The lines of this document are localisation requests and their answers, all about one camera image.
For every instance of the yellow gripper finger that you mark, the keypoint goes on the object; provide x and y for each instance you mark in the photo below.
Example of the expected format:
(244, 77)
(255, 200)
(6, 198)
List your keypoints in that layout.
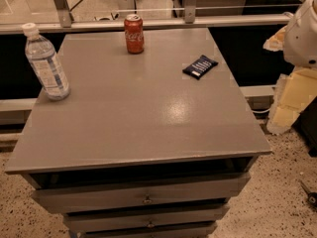
(292, 95)
(276, 42)

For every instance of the clear plastic water bottle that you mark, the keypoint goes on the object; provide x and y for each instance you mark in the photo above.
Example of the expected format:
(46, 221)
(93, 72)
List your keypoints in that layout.
(43, 59)

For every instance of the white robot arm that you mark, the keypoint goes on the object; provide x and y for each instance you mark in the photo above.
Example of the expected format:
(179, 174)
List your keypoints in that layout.
(300, 40)

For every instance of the dark blue snack packet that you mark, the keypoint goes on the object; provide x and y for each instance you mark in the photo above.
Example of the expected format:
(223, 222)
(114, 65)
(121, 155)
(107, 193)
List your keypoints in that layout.
(200, 67)

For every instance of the black tool on floor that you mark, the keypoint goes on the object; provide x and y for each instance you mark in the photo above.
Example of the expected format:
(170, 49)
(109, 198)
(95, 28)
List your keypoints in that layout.
(311, 196)

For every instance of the red Coca-Cola can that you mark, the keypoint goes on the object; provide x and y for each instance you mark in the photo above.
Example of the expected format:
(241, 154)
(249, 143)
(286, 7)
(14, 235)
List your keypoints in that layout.
(134, 33)

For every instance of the grey drawer cabinet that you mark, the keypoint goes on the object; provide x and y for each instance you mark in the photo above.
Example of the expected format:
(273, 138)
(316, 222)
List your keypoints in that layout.
(133, 118)

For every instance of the bottom grey drawer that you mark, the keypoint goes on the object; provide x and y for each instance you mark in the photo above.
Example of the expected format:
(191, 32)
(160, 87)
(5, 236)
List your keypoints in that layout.
(187, 230)

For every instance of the grey drawer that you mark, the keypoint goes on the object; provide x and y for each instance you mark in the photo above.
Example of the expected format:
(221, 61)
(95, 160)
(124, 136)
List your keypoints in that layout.
(131, 194)
(187, 230)
(149, 218)

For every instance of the top grey drawer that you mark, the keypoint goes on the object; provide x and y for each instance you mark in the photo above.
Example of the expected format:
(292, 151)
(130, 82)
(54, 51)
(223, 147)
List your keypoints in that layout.
(131, 194)

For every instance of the grey metal railing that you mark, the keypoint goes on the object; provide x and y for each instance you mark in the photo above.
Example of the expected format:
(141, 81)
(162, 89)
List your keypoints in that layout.
(108, 15)

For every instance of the middle grey drawer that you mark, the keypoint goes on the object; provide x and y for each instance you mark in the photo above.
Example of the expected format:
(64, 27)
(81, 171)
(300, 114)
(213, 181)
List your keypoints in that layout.
(149, 218)

